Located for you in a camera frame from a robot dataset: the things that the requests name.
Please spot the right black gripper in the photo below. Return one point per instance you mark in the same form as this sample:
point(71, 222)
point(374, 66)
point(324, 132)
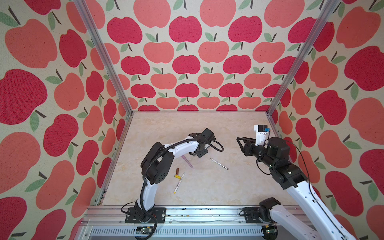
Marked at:
point(249, 147)

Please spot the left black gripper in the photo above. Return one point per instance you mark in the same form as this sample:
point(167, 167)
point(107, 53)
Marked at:
point(200, 154)

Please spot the pink pen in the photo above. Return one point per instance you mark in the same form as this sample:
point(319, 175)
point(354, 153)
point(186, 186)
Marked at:
point(187, 161)

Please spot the white pen yellow end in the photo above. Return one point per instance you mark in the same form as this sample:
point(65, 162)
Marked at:
point(179, 183)

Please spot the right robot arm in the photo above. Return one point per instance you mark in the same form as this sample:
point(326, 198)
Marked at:
point(275, 155)

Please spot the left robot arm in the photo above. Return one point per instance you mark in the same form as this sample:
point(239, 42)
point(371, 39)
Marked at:
point(158, 161)

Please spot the white pen brown end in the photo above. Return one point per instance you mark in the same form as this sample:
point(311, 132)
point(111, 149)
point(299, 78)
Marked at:
point(219, 164)

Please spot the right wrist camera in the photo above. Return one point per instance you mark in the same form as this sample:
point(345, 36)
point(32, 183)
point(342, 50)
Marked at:
point(262, 134)

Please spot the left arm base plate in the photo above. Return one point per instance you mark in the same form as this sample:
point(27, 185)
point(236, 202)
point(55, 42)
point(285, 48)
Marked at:
point(137, 216)

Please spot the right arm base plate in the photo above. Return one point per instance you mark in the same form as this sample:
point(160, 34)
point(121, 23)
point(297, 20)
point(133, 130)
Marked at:
point(255, 215)

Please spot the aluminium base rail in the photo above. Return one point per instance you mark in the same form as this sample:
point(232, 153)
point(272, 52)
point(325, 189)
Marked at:
point(195, 223)

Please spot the right aluminium frame post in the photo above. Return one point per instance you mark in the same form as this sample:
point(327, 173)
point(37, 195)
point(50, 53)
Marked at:
point(319, 24)

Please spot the aluminium frame post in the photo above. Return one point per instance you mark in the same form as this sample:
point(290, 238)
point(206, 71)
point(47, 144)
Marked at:
point(319, 24)
point(103, 53)

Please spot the left aluminium frame post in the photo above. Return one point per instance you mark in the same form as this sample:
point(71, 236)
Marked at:
point(103, 53)

